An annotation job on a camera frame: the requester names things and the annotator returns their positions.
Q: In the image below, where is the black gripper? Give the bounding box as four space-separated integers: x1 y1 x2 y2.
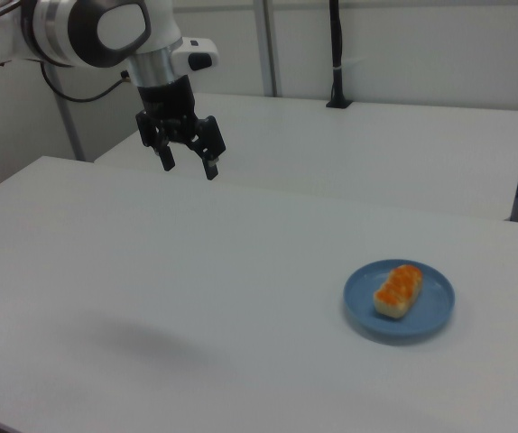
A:
134 74 227 182

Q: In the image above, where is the orange glazed bread loaf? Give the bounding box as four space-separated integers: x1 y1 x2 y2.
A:
372 264 425 320

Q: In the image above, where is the white adjacent table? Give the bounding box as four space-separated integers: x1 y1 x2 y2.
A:
92 92 518 223

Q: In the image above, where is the black pole stand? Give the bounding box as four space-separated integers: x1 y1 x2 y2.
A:
325 0 355 110

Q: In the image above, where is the blue round plate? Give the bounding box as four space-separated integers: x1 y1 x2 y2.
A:
342 258 457 339

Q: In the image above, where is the grey metal partition post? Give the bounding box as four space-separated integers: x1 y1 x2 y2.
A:
253 0 283 97
52 67 87 162

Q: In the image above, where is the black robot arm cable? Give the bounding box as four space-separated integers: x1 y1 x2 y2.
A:
39 60 134 104

